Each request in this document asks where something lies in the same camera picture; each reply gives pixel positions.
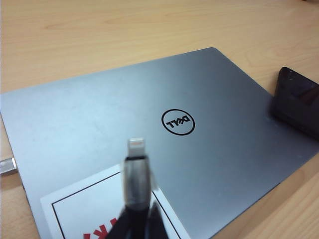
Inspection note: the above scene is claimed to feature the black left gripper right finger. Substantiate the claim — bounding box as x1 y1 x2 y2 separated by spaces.
147 201 191 239

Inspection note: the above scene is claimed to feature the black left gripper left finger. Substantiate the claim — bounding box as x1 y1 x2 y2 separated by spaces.
106 206 135 239

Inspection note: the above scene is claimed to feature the black charging cable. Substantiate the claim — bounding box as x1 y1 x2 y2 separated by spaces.
0 136 158 239

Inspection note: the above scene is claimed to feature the black smartphone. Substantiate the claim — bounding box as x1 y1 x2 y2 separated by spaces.
270 66 319 135

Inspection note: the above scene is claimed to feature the white red-lettered sticker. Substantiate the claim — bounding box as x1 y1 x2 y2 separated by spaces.
39 163 191 239

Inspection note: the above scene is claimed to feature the silver Dell laptop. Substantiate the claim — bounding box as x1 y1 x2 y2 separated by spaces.
0 47 319 239

